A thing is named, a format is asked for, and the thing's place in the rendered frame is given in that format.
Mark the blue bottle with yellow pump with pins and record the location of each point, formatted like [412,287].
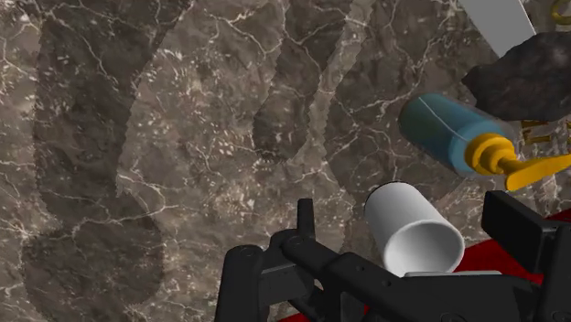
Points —
[439,127]

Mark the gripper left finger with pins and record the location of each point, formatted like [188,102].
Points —
[249,285]

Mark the gold metal stand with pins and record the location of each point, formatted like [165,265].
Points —
[537,131]

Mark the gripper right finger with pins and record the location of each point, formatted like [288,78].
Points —
[553,267]

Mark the red flat object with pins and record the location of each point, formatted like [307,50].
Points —
[490,259]

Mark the light grey flat slab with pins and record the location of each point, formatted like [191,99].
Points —
[495,20]

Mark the dark grey rock-shaped object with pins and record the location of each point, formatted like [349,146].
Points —
[526,80]

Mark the white cup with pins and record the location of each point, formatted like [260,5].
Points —
[397,214]

